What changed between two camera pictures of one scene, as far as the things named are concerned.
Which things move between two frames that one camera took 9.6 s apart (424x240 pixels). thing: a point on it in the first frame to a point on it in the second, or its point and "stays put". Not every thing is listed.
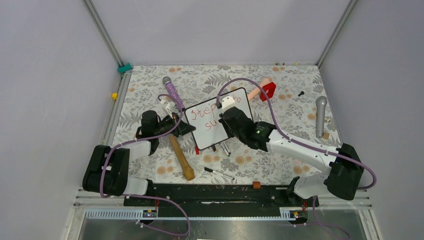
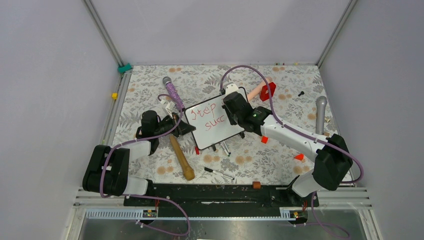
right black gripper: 224,122 to 232,121
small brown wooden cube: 256,185 stays put
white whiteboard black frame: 204,117 stays put
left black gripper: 183,127 stays put
